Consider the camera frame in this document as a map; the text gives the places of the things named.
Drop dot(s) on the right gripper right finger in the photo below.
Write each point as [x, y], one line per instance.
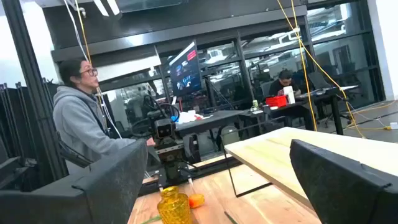
[342, 193]

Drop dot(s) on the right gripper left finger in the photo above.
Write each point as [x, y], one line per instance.
[118, 186]

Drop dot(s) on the yellow glass vase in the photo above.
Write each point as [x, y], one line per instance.
[174, 208]

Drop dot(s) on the orange artificial tulip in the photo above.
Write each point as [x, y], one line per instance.
[196, 201]

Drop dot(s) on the wooden shelf black legs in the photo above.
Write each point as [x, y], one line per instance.
[311, 149]

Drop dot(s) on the white cloth pile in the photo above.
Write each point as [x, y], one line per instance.
[186, 117]

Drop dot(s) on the black desk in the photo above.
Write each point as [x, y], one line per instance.
[214, 119]
[292, 109]
[320, 93]

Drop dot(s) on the person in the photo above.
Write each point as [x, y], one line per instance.
[281, 87]
[81, 124]

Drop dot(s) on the lit computer monitor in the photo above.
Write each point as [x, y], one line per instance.
[186, 71]

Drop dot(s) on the white carton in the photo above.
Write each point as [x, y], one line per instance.
[289, 95]

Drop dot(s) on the red box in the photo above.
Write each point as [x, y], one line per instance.
[276, 101]

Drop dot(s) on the grey office chair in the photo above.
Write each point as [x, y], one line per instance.
[317, 81]

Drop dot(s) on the black folding panel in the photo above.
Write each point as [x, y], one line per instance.
[12, 118]

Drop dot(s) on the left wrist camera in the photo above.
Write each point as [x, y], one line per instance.
[164, 128]

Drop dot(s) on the black metal table frame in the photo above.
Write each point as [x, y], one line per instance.
[211, 168]

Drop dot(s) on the black vertical frame post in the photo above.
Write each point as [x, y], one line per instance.
[34, 93]

